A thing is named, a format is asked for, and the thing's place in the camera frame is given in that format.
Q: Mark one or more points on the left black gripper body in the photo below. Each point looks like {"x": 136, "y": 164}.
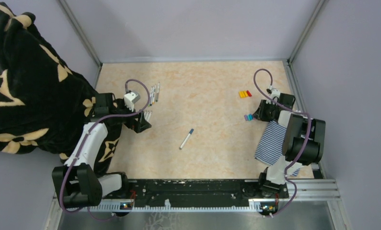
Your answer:
{"x": 129, "y": 121}

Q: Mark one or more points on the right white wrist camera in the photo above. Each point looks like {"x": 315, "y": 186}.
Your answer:
{"x": 274, "y": 93}

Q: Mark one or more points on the blue cap white marker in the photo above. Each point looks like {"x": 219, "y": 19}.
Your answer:
{"x": 186, "y": 139}

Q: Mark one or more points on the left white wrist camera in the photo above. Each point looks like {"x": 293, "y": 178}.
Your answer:
{"x": 130, "y": 98}

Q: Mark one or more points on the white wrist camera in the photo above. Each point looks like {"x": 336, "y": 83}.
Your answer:
{"x": 274, "y": 93}
{"x": 130, "y": 98}

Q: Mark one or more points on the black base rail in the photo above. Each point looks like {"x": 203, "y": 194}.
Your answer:
{"x": 205, "y": 195}

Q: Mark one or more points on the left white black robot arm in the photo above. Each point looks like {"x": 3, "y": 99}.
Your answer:
{"x": 76, "y": 184}

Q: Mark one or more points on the green end white marker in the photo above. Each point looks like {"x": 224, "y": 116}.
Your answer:
{"x": 152, "y": 93}

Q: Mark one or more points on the blue striped cloth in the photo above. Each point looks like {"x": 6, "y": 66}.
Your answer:
{"x": 269, "y": 148}

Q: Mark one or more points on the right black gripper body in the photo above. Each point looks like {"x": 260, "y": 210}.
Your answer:
{"x": 267, "y": 110}

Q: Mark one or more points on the orange cap white marker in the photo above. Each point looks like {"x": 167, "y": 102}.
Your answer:
{"x": 153, "y": 94}

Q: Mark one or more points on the black floral blanket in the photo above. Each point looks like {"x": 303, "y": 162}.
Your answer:
{"x": 43, "y": 103}

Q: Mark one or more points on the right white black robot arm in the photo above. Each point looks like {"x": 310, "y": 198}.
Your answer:
{"x": 289, "y": 141}

